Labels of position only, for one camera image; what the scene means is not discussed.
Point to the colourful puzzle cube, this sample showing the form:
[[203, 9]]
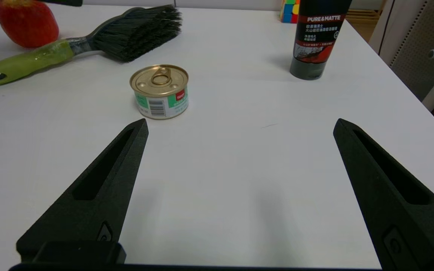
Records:
[[289, 11]]

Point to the white perforated panel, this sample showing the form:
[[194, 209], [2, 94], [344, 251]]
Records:
[[413, 41]]

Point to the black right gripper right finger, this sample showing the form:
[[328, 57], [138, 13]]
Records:
[[394, 195]]

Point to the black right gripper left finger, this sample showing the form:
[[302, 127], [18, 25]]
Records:
[[96, 195]]

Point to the gold-lid tin can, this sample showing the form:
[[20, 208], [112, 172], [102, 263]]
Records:
[[160, 92]]

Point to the brown cardboard box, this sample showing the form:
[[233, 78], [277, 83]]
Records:
[[362, 22]]

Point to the black face wash tube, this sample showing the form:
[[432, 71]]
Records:
[[315, 41]]

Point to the red apple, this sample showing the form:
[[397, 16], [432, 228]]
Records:
[[26, 24]]

